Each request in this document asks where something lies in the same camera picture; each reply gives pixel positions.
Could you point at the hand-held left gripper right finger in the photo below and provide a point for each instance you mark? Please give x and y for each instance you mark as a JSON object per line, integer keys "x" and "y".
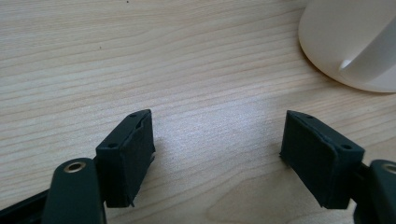
{"x": 320, "y": 161}

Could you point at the round wooden bowl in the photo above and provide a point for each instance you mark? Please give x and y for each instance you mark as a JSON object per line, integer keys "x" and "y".
{"x": 336, "y": 37}

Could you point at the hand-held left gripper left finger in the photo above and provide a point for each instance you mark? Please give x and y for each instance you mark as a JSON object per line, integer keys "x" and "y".
{"x": 124, "y": 161}

